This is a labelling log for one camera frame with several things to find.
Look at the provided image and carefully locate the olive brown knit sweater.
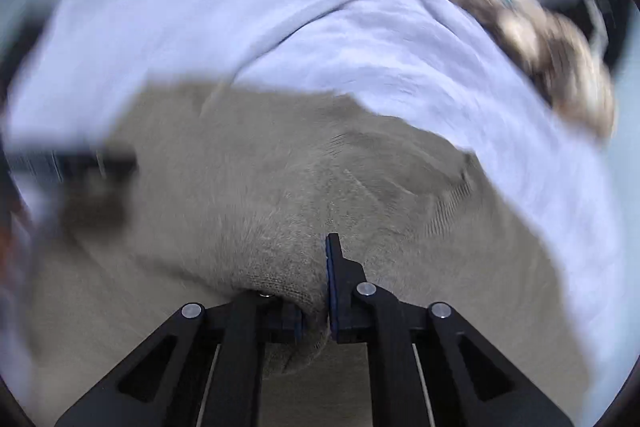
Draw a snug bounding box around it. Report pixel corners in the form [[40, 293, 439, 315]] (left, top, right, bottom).
[[28, 83, 590, 426]]

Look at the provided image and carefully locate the pile of striped clothes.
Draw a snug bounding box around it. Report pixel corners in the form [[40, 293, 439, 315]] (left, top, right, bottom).
[[449, 0, 617, 142]]

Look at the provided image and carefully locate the lavender plush bed blanket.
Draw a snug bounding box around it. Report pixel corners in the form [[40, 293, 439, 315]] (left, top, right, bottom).
[[4, 0, 624, 426]]

